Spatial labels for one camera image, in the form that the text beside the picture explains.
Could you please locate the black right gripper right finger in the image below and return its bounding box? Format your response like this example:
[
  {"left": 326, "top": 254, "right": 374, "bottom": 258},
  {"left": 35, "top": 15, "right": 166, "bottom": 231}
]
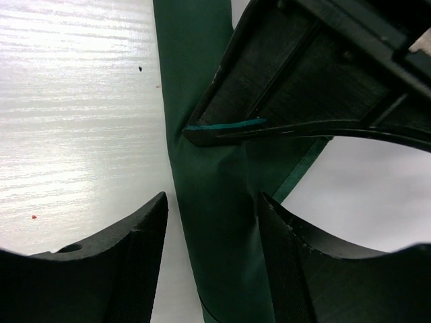
[{"left": 257, "top": 194, "right": 430, "bottom": 322}]

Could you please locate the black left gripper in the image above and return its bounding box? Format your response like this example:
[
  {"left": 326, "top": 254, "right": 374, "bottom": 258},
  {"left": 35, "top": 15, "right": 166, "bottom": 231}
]
[{"left": 217, "top": 1, "right": 430, "bottom": 151}]

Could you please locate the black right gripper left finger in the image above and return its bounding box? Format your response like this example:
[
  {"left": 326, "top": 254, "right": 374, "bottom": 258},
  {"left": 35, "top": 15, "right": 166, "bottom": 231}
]
[{"left": 1, "top": 192, "right": 168, "bottom": 322}]

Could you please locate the green cloth napkin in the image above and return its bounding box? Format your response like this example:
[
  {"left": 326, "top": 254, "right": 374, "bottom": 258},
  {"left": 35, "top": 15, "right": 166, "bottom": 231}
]
[{"left": 153, "top": 1, "right": 328, "bottom": 322}]

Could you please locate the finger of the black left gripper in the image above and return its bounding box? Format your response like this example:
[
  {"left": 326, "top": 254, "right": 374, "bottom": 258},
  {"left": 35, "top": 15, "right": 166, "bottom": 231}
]
[{"left": 183, "top": 1, "right": 323, "bottom": 147}]

